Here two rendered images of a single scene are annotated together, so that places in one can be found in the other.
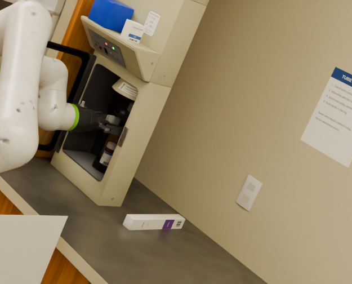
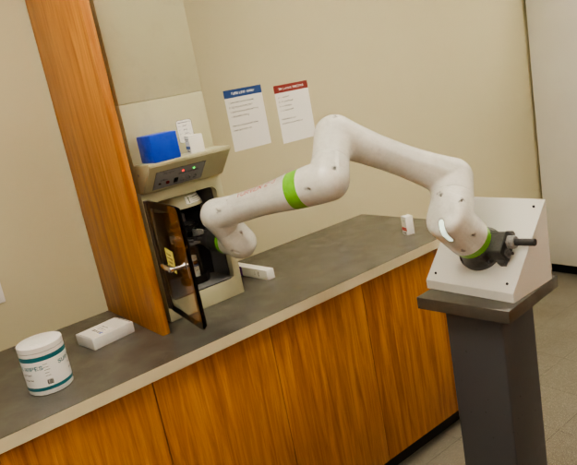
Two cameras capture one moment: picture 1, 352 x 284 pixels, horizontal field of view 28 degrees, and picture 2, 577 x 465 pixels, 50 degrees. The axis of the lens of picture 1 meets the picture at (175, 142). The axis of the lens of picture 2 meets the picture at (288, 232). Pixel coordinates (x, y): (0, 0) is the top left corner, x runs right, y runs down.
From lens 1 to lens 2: 2.80 m
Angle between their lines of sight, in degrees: 74
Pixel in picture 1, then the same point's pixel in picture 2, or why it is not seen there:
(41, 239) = not seen: hidden behind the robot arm
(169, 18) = (200, 114)
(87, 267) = (364, 275)
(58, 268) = (336, 309)
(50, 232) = not seen: hidden behind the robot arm
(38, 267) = not seen: hidden behind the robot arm
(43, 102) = (247, 232)
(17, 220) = (491, 201)
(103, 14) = (172, 147)
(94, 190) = (234, 286)
